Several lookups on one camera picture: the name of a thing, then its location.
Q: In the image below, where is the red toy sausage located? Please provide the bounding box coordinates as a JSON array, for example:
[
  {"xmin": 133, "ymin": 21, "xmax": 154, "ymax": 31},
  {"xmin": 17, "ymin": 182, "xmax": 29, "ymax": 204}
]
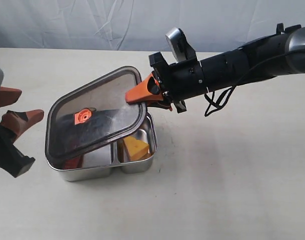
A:
[{"xmin": 62, "ymin": 155, "xmax": 84, "ymax": 170}]

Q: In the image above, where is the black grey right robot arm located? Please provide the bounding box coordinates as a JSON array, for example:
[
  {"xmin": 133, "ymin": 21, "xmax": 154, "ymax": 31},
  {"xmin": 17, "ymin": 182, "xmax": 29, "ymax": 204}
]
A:
[{"xmin": 125, "ymin": 23, "xmax": 305, "ymax": 116}]

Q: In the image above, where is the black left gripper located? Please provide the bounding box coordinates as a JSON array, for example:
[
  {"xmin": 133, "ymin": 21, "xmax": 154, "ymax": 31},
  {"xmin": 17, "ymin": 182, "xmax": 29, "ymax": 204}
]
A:
[{"xmin": 0, "ymin": 86, "xmax": 44, "ymax": 178}]

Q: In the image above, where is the transparent lid with orange valve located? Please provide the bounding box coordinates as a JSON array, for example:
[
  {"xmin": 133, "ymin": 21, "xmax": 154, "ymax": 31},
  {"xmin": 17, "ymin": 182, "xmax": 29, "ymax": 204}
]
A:
[{"xmin": 45, "ymin": 66, "xmax": 147, "ymax": 165}]

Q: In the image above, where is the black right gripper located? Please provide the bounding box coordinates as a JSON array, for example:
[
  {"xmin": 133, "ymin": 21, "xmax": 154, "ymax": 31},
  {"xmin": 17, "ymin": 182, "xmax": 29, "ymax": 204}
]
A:
[{"xmin": 125, "ymin": 52, "xmax": 209, "ymax": 113}]

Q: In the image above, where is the stainless steel lunch box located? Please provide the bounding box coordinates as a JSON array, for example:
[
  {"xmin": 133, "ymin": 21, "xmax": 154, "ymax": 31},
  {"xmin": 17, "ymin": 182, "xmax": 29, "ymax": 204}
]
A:
[{"xmin": 47, "ymin": 112, "xmax": 158, "ymax": 182}]

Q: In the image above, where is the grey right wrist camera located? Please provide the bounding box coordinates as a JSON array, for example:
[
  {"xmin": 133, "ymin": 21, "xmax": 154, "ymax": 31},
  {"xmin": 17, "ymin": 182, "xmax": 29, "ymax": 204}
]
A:
[{"xmin": 165, "ymin": 27, "xmax": 197, "ymax": 63}]

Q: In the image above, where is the yellow toy cheese wedge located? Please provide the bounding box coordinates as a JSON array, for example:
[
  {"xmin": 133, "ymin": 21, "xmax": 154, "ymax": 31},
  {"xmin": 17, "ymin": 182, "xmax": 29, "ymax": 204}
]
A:
[{"xmin": 122, "ymin": 136, "xmax": 150, "ymax": 162}]

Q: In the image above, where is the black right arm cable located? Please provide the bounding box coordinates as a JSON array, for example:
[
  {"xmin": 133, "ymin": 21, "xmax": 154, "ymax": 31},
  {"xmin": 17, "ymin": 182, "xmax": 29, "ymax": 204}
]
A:
[{"xmin": 204, "ymin": 48, "xmax": 305, "ymax": 117}]

